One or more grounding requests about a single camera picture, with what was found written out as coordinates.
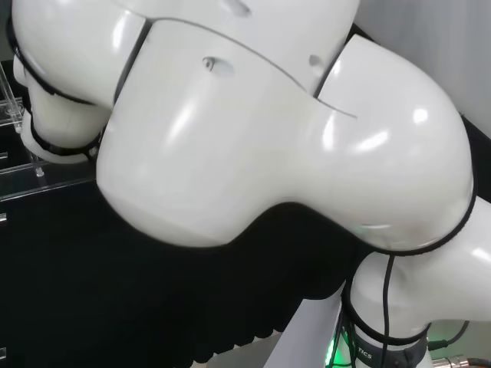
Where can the clear acrylic funnel stand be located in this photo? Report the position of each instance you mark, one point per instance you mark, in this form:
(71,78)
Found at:
(46,184)

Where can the black bench cloth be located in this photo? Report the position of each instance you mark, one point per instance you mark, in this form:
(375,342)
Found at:
(134,299)

